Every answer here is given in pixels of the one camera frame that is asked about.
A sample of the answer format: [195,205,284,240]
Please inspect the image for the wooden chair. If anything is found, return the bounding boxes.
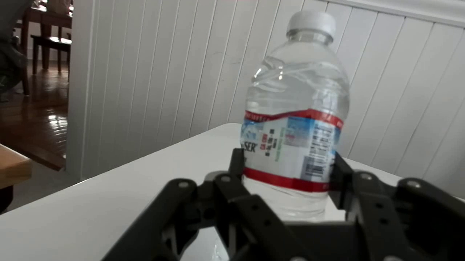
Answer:
[21,0,74,76]

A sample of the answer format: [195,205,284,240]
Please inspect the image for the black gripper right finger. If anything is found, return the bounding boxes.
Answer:
[329,150,465,261]

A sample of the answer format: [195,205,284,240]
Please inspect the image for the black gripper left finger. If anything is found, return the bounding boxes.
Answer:
[100,146,311,261]

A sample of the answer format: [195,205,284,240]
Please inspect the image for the wooden side table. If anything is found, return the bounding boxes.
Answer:
[0,143,35,214]

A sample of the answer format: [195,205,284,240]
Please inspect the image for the clear plastic water bottle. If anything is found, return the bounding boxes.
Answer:
[239,8,352,221]

